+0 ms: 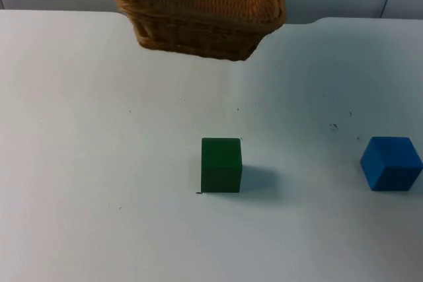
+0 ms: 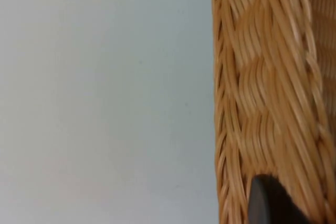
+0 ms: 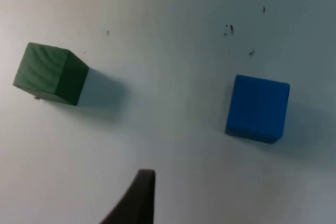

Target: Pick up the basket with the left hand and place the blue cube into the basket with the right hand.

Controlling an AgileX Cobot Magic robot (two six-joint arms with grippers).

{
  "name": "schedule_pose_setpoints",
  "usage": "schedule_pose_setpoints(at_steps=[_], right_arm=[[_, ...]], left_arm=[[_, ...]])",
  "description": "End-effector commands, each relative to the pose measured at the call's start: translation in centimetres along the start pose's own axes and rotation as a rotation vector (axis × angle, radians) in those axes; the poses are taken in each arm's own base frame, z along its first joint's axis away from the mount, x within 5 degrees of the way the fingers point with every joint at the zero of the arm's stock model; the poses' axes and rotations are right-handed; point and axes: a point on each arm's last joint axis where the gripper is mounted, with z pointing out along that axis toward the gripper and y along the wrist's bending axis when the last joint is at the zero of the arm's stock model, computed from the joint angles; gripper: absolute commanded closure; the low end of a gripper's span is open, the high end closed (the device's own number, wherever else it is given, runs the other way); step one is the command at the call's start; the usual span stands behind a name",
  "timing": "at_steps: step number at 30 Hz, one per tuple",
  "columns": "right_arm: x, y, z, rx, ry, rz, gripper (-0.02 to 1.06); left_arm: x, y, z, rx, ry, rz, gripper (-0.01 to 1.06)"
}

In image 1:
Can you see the pale brown wicker basket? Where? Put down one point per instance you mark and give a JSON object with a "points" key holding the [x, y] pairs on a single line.
{"points": [[211, 14]]}

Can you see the blue cube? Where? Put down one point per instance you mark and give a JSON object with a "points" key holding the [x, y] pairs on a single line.
{"points": [[390, 163]]}

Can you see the green cube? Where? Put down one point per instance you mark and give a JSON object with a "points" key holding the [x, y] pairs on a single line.
{"points": [[220, 165]]}

